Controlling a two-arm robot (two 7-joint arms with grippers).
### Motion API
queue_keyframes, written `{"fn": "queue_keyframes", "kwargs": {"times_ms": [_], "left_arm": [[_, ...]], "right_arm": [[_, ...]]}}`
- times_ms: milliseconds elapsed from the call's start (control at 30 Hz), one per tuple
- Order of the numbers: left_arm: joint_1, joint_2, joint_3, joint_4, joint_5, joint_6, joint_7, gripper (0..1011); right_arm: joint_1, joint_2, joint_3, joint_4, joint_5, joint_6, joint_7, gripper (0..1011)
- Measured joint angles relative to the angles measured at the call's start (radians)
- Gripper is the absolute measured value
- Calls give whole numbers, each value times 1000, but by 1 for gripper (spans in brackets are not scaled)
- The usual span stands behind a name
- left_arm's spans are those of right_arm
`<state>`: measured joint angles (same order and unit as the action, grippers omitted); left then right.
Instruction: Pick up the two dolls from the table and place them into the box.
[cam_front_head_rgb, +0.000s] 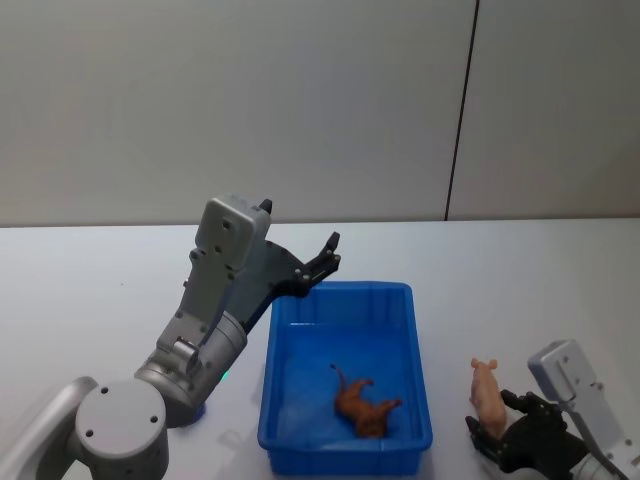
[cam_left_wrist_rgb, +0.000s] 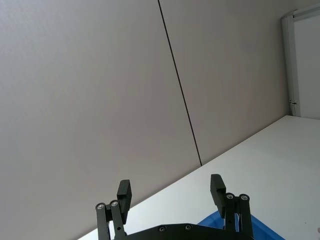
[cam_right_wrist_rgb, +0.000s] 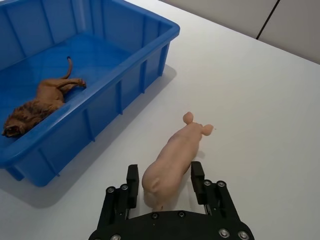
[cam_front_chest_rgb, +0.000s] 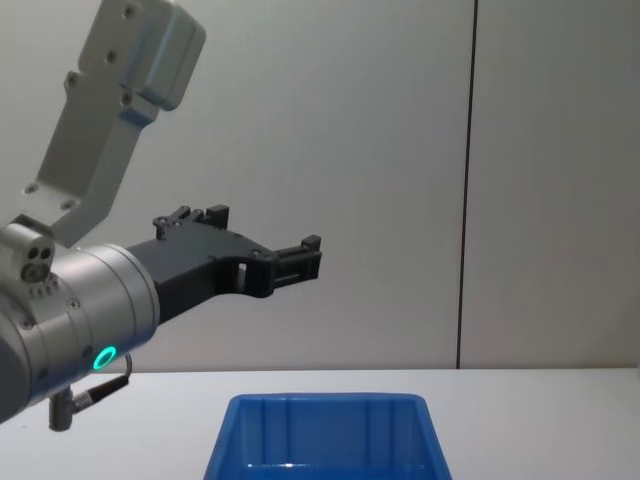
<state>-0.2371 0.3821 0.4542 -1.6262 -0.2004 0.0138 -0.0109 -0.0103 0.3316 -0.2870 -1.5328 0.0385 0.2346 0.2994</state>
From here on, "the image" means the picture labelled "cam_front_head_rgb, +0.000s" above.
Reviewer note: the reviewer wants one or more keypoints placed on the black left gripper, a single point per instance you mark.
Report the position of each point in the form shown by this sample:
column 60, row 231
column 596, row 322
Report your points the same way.
column 272, row 275

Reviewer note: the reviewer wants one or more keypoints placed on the brown toy lion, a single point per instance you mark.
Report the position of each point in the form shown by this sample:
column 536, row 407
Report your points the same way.
column 362, row 405

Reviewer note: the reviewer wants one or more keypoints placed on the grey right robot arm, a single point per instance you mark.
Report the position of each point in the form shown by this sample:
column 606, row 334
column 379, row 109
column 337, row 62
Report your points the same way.
column 570, row 375

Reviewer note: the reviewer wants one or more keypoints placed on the pink toy pig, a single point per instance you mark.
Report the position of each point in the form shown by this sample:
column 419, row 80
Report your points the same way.
column 486, row 395

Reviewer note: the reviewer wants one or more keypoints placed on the blue plastic bin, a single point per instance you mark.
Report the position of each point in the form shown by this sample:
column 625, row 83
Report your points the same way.
column 345, row 370

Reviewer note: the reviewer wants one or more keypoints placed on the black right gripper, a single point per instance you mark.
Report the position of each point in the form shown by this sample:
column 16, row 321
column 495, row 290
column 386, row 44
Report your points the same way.
column 540, row 445

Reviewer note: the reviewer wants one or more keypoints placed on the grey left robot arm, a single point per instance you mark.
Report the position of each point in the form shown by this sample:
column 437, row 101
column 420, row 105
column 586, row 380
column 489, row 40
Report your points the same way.
column 120, row 425

